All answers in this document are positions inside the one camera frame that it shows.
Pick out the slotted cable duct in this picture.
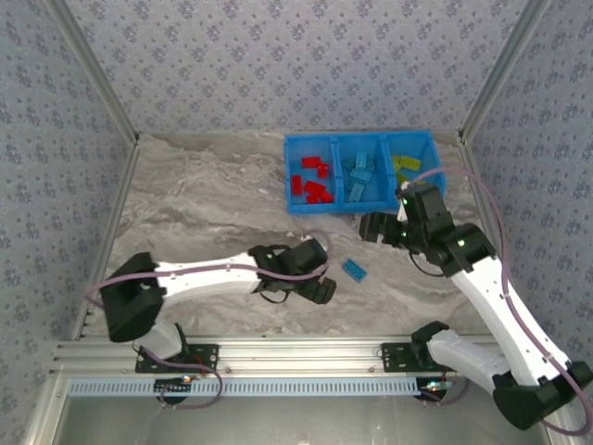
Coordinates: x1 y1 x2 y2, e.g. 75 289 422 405
68 377 423 398

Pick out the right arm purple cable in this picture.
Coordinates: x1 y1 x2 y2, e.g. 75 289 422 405
400 166 589 437

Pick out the aluminium corner post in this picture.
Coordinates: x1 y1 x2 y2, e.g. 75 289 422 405
48 0 141 143
458 0 553 140

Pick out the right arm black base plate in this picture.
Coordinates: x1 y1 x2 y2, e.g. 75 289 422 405
381 341 467 374

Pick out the aluminium side rail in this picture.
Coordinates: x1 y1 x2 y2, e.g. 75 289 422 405
71 136 141 342
458 133 530 337

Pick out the blue three-compartment bin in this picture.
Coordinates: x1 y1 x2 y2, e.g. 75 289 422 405
283 129 449 217

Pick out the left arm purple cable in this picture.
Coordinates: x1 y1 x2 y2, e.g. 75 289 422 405
85 230 333 409

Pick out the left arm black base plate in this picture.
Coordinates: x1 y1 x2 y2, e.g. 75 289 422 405
135 343 220 374

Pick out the aluminium frame leg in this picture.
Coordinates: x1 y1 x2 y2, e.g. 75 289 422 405
11 373 73 445

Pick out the aluminium cross rail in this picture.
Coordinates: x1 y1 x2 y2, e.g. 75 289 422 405
53 336 555 377

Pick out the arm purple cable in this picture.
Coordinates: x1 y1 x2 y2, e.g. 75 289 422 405
400 166 589 437
85 230 333 409

